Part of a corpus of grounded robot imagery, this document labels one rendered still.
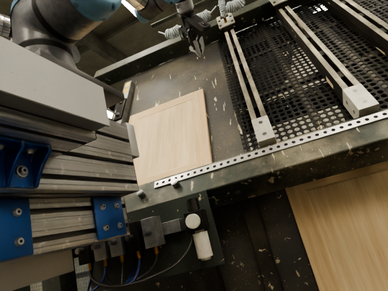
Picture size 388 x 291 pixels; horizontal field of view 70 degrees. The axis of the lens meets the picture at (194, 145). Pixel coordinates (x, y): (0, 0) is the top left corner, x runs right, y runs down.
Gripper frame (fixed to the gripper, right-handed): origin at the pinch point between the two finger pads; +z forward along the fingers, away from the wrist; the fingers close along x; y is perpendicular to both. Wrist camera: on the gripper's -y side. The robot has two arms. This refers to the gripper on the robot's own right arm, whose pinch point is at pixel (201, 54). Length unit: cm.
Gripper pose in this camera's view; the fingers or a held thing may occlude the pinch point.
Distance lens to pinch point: 139.8
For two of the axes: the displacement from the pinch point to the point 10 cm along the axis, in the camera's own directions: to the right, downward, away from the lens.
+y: -6.4, -2.7, 7.2
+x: -7.2, 5.6, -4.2
